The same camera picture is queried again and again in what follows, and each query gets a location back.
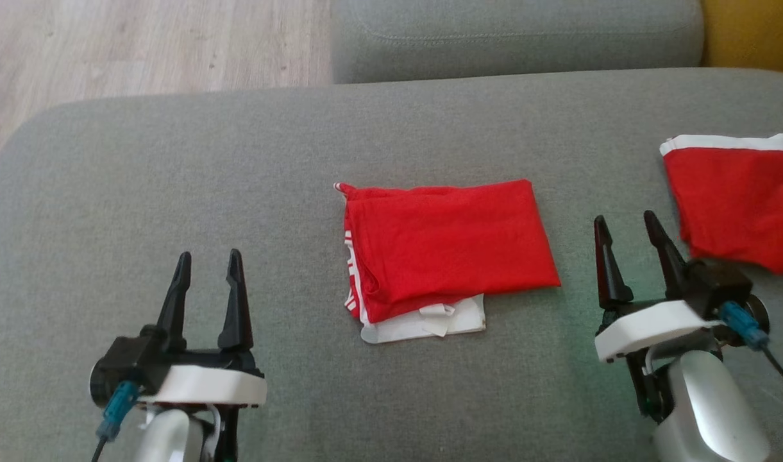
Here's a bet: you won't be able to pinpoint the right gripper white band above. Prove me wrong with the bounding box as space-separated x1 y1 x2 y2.
593 210 727 364

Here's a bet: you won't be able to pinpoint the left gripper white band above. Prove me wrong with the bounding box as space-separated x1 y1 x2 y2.
137 248 268 409

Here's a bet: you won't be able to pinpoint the red and white jersey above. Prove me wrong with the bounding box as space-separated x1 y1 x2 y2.
333 179 562 345

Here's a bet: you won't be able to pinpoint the grey sofa seat cushion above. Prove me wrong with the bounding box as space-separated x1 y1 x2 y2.
330 0 705 85

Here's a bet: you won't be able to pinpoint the yellow sofa back cushion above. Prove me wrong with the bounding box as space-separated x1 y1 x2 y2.
700 0 783 78

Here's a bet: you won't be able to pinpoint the right cable with blue plug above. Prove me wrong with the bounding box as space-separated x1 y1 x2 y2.
718 300 783 398

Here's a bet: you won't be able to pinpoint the cable with blue plug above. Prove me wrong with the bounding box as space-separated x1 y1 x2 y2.
718 300 783 398
93 381 140 462

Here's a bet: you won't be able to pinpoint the left cable with blue plug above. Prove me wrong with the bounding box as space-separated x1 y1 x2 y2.
93 381 140 462

